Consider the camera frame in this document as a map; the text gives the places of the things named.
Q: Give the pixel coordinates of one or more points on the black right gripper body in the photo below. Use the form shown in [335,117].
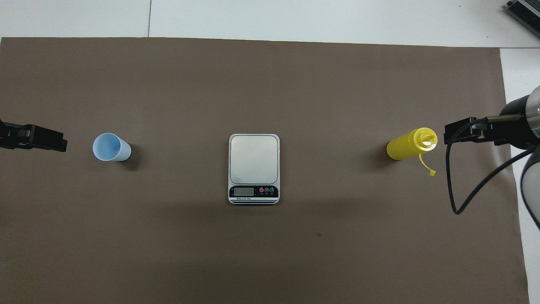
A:
[517,126]

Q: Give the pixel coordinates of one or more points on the light blue plastic cup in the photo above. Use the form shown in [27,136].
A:
[110,147]

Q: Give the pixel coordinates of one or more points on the brown paper table mat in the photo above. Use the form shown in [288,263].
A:
[253,84]

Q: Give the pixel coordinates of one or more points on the grey ribbed metal device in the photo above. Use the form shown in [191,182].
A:
[527,12]

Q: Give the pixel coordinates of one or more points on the silver digital kitchen scale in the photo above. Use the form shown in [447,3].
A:
[253,160]

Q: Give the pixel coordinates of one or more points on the yellow squeeze bottle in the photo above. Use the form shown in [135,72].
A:
[405,145]

